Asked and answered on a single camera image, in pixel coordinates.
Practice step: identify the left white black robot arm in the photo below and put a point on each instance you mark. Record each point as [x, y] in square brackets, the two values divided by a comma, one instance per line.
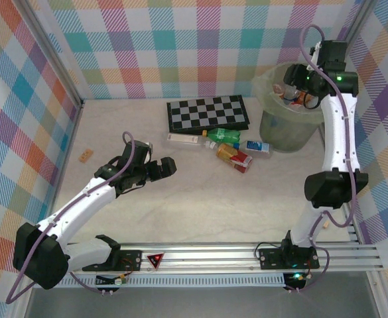
[81, 205]

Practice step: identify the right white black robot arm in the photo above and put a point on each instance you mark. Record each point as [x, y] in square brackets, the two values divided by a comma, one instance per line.
[339, 132]

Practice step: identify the green plastic bin liner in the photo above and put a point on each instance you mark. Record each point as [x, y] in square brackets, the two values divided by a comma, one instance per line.
[263, 83]

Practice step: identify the beige label clear bottle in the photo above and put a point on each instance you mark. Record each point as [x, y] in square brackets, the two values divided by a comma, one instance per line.
[182, 138]

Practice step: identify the orange wooden block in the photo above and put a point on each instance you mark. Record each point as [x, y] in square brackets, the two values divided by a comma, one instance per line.
[86, 155]

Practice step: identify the green soda bottle yellow cap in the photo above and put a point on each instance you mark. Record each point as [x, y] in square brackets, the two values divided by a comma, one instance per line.
[221, 136]

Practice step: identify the black grey chessboard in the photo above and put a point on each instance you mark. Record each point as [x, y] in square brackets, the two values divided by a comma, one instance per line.
[207, 112]

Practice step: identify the blue-cap bottle blue white label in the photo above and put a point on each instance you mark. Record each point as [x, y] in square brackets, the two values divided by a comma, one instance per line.
[258, 145]

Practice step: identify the red triangle warning sign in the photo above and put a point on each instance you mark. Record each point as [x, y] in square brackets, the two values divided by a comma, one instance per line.
[155, 260]

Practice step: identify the small circuit board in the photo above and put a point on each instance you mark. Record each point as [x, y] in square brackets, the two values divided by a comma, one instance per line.
[112, 281]
[296, 276]

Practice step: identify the small tan wooden block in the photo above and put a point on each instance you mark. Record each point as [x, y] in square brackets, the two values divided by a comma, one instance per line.
[326, 226]

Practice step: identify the aluminium corner post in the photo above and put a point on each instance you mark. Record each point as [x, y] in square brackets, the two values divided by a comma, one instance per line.
[351, 33]
[55, 54]

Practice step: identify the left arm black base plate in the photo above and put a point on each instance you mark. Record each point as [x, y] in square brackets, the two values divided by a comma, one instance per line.
[130, 261]

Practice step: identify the aluminium mounting rail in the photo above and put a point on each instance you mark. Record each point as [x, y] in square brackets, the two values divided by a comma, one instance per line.
[213, 260]

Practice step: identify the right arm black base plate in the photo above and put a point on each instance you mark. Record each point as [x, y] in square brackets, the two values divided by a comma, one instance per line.
[270, 258]

